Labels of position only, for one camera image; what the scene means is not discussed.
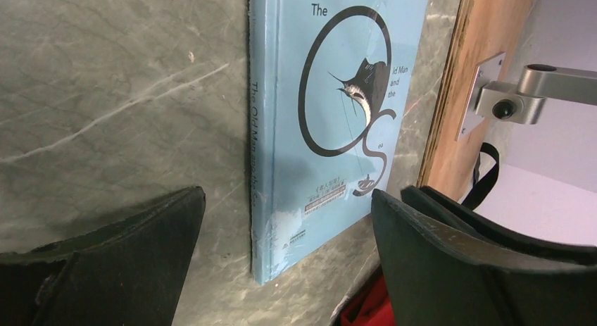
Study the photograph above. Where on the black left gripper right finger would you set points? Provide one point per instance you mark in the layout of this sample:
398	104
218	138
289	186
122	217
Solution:
444	264

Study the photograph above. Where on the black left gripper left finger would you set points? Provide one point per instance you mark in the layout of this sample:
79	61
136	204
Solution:
129	272

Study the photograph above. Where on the red backpack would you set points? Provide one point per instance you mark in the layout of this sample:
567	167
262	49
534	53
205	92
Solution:
369	303

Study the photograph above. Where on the light blue notebook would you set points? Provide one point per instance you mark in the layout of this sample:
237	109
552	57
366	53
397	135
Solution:
328	83

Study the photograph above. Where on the wooden base board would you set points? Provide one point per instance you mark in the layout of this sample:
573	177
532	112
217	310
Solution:
483	28

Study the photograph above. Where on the metal stand bracket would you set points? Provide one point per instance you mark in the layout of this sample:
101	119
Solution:
522	102

